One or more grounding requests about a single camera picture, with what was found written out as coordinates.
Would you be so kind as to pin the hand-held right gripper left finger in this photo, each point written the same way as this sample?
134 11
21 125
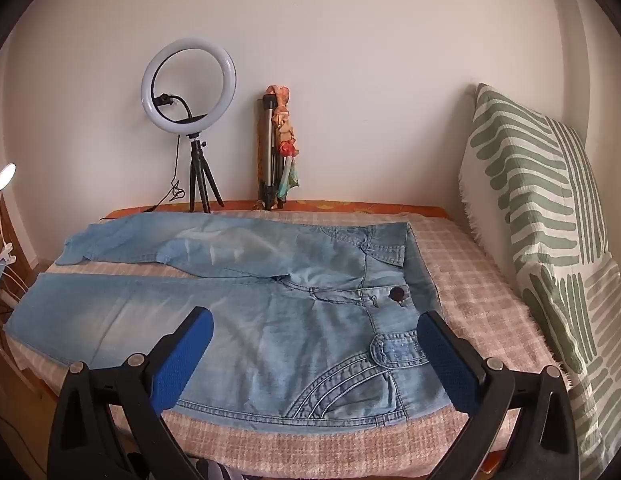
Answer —
183 360

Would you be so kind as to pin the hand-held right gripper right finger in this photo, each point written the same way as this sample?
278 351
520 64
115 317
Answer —
448 360

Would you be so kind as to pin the light blue denim pants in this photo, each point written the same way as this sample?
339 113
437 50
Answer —
290 310

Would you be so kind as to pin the pink checked blanket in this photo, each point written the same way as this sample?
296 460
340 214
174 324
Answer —
465 300

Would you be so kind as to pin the green striped white pillow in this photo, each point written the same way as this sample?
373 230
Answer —
530 185

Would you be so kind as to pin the white clip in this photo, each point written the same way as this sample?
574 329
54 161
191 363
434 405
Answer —
6 255

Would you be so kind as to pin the folded silver tripod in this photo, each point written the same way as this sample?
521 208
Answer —
265 150

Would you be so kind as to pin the colourful floral scarf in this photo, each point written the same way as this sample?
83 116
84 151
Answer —
283 130

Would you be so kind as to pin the white gooseneck lamp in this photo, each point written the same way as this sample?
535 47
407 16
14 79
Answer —
5 175

